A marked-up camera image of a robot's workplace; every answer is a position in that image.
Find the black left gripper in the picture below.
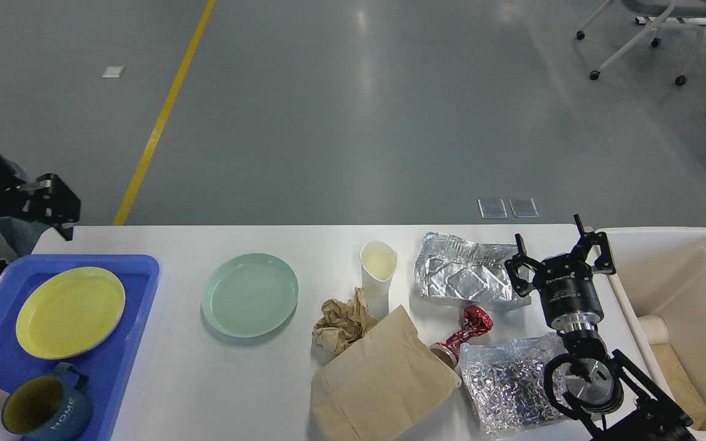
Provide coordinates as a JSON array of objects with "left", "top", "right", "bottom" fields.
[{"left": 0, "top": 155, "right": 82, "bottom": 242}]

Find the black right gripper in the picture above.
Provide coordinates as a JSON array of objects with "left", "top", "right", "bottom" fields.
[{"left": 504, "top": 213, "right": 616, "bottom": 332}]

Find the mint green plate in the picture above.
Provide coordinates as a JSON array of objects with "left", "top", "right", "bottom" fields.
[{"left": 200, "top": 253, "right": 299, "bottom": 338}]

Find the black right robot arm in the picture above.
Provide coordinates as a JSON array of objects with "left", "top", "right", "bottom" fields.
[{"left": 504, "top": 215, "right": 694, "bottom": 440}]

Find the crushed red can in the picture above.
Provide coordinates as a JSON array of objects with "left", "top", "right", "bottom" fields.
[{"left": 428, "top": 305, "right": 493, "bottom": 369}]

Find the white cup in bin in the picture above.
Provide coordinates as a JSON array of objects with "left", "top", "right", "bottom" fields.
[{"left": 637, "top": 314, "right": 670, "bottom": 346}]

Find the yellow plate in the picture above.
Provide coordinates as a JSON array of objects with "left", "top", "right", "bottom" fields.
[{"left": 16, "top": 267, "right": 126, "bottom": 360}]

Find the aluminium foil tray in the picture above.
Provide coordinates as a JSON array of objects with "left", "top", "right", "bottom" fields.
[{"left": 414, "top": 232, "right": 532, "bottom": 312}]

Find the white plastic bin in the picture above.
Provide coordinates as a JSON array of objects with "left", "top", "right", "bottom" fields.
[{"left": 605, "top": 228, "right": 706, "bottom": 440}]

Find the crumpled aluminium foil sheet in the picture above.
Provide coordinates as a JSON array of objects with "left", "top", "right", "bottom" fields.
[{"left": 458, "top": 333, "right": 567, "bottom": 440}]

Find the blue plastic tray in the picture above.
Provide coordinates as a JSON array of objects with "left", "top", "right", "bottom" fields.
[{"left": 0, "top": 254, "right": 160, "bottom": 440}]

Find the white paper cup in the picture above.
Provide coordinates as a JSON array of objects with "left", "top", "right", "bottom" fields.
[{"left": 359, "top": 241, "right": 398, "bottom": 319}]

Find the blue mug yellow inside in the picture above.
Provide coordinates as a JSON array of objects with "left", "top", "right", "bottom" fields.
[{"left": 1, "top": 362, "right": 93, "bottom": 440}]

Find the brown paper bag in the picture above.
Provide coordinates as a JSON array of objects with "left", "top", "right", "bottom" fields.
[{"left": 310, "top": 306, "right": 461, "bottom": 440}]

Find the crumpled brown paper ball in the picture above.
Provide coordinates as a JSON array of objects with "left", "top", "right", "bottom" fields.
[{"left": 311, "top": 287, "right": 380, "bottom": 355}]

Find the white table foot bar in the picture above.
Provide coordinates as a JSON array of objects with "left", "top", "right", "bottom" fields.
[{"left": 635, "top": 16, "right": 706, "bottom": 27}]

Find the white office chair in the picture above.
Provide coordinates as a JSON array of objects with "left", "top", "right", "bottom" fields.
[{"left": 589, "top": 1, "right": 706, "bottom": 86}]

